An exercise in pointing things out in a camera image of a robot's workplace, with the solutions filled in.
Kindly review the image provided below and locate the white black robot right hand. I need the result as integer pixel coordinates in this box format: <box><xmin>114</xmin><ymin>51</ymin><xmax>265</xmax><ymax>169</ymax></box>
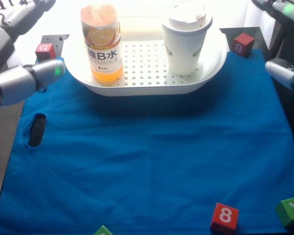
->
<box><xmin>251</xmin><ymin>0</ymin><xmax>294</xmax><ymax>97</ymax></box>

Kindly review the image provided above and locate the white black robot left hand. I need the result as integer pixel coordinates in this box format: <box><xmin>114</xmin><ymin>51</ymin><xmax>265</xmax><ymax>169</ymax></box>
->
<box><xmin>0</xmin><ymin>0</ymin><xmax>66</xmax><ymax>110</ymax></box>

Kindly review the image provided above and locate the orange vitamin drink bottle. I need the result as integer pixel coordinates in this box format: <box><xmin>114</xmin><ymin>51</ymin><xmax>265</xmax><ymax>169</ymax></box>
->
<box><xmin>80</xmin><ymin>4</ymin><xmax>124</xmax><ymax>87</ymax></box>

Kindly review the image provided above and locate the white paper coffee cup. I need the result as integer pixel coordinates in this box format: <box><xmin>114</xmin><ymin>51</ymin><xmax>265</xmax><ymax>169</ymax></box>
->
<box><xmin>161</xmin><ymin>1</ymin><xmax>214</xmax><ymax>76</ymax></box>

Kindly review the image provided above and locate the red block letter G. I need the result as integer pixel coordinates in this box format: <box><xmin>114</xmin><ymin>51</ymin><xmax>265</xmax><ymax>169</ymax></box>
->
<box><xmin>34</xmin><ymin>43</ymin><xmax>57</xmax><ymax>61</ymax></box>

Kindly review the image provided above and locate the red block number 8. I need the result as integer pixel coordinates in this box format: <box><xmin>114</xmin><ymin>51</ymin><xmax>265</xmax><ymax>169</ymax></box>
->
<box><xmin>231</xmin><ymin>33</ymin><xmax>255</xmax><ymax>58</ymax></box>
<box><xmin>210</xmin><ymin>202</ymin><xmax>240</xmax><ymax>233</ymax></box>

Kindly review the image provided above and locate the white perforated plastic tray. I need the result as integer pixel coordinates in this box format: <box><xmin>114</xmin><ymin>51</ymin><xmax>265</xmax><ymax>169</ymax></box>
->
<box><xmin>62</xmin><ymin>15</ymin><xmax>229</xmax><ymax>97</ymax></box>

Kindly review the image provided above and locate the green block letter Y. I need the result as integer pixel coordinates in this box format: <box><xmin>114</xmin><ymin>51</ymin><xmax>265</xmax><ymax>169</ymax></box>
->
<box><xmin>275</xmin><ymin>195</ymin><xmax>294</xmax><ymax>230</ymax></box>

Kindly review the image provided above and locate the blue cloth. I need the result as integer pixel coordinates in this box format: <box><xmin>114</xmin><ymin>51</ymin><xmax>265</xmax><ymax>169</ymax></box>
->
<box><xmin>0</xmin><ymin>48</ymin><xmax>294</xmax><ymax>235</ymax></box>

